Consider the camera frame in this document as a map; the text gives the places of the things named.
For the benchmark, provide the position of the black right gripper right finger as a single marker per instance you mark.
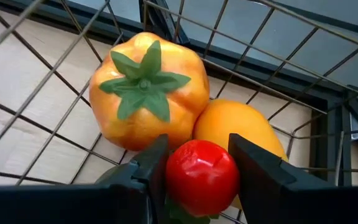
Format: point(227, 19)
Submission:
point(275, 193)

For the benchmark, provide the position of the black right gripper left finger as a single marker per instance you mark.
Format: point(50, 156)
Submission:
point(151, 168)

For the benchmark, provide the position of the orange persimmon with green leaves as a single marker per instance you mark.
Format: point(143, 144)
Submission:
point(148, 124)

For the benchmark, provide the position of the small red strawberry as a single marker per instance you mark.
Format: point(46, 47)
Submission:
point(200, 177)

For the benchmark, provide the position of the orange yellow mango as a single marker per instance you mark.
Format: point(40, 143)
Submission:
point(228, 124)

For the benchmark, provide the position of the black clamp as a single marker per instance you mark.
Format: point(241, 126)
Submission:
point(163, 21)

